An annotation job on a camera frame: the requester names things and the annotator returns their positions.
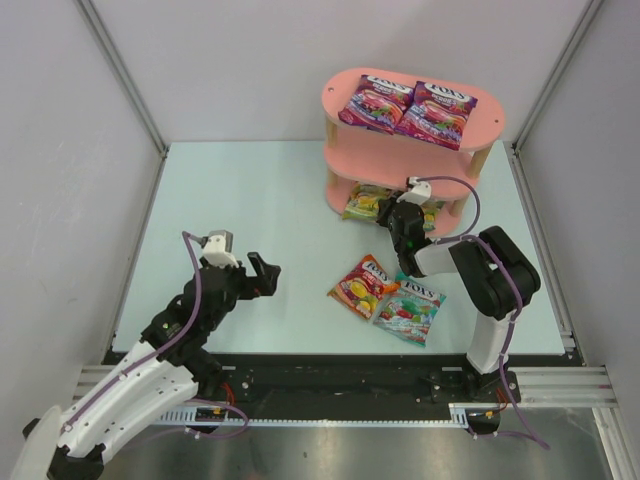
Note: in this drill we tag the white slotted cable duct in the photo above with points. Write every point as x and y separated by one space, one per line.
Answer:
211 417

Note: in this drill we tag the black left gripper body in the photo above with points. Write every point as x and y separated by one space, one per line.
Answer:
248 282

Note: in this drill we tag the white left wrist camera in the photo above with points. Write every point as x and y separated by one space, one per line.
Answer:
217 249

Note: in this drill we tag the aluminium corner frame post right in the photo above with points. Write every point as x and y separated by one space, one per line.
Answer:
574 41

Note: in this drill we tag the aluminium front rail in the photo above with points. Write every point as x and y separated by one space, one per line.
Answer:
565 387

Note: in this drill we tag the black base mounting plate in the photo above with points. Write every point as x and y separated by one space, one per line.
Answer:
244 378

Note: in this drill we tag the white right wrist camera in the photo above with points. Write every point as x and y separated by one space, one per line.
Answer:
418 191

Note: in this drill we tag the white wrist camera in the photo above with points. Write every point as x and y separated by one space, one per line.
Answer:
418 191
217 249

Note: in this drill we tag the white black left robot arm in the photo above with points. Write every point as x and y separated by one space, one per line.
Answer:
165 368

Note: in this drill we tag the pink three-tier shelf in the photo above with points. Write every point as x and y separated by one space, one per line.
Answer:
357 155

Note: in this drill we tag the green spring tea candy bag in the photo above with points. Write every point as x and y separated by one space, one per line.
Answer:
431 210

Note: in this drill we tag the aluminium corner frame post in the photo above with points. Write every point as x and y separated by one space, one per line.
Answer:
574 41
114 60

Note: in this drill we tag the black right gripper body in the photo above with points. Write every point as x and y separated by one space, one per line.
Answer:
396 215

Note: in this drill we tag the purple berries candy bag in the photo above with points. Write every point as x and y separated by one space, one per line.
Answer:
437 115
377 104

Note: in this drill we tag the orange fruits candy bag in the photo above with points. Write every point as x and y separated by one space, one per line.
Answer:
364 287

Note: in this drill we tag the aluminium corner frame post left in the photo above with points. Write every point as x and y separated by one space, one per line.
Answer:
114 60

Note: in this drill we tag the teal mint blossom candy bag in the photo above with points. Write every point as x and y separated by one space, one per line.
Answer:
409 311

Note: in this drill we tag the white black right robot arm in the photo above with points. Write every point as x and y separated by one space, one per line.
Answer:
499 280

